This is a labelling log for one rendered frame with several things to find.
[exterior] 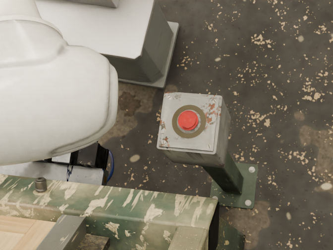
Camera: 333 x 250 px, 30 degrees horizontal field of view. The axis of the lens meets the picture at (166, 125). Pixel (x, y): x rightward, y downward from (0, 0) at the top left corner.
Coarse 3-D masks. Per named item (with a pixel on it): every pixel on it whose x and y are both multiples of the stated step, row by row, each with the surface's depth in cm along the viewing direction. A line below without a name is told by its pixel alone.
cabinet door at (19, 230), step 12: (0, 216) 129; (0, 228) 125; (12, 228) 125; (24, 228) 125; (36, 228) 125; (48, 228) 125; (0, 240) 121; (12, 240) 121; (24, 240) 121; (36, 240) 121
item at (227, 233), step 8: (224, 224) 147; (224, 232) 149; (232, 232) 166; (240, 232) 189; (224, 240) 150; (232, 240) 168; (240, 240) 191; (224, 248) 152; (232, 248) 170; (240, 248) 194
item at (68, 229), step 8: (64, 216) 125; (72, 216) 125; (56, 224) 122; (64, 224) 122; (72, 224) 122; (80, 224) 122; (56, 232) 120; (64, 232) 119; (72, 232) 119; (80, 232) 123; (48, 240) 117; (56, 240) 117; (64, 240) 117; (72, 240) 119; (80, 240) 123; (40, 248) 115; (48, 248) 115; (56, 248) 115; (64, 248) 115; (72, 248) 119
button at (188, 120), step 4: (184, 112) 122; (188, 112) 121; (192, 112) 121; (180, 116) 121; (184, 116) 121; (188, 116) 121; (192, 116) 121; (196, 116) 121; (180, 120) 121; (184, 120) 121; (188, 120) 121; (192, 120) 120; (196, 120) 121; (180, 124) 121; (184, 124) 121; (188, 124) 120; (192, 124) 120; (196, 124) 120; (184, 128) 121; (188, 128) 121; (192, 128) 120
